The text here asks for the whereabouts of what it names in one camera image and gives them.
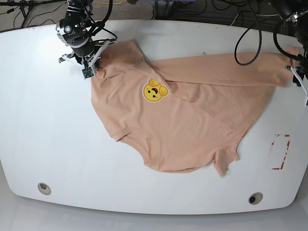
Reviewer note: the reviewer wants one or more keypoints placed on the peach T-shirt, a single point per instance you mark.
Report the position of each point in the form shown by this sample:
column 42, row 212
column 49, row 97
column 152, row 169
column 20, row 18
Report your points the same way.
column 181, row 114

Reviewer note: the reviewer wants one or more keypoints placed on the right table grommet hole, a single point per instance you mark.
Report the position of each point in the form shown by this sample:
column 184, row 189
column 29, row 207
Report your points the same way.
column 255, row 198

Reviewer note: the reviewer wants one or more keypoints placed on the red tape marking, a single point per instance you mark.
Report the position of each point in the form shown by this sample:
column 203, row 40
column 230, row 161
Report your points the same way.
column 278, row 151

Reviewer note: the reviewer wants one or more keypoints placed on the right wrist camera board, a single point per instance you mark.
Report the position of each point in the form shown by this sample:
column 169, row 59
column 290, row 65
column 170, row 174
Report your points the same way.
column 88, row 72

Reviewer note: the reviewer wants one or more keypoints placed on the left table grommet hole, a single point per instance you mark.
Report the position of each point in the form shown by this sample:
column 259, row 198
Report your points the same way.
column 44, row 189

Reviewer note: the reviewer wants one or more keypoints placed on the table grommet hole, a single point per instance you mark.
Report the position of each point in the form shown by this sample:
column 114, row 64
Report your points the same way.
column 44, row 189
column 255, row 198

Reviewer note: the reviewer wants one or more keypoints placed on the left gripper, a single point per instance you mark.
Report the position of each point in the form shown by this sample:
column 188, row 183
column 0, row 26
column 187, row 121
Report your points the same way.
column 300, row 72

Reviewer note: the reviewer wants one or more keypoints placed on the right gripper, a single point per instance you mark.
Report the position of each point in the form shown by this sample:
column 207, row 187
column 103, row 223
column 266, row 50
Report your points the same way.
column 88, row 55

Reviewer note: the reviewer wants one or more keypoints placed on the black tripod stand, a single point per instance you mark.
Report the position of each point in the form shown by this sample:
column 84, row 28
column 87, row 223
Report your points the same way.
column 25, row 7

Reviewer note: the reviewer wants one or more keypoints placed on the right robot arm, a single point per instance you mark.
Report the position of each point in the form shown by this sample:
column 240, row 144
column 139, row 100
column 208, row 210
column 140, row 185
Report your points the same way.
column 87, row 38

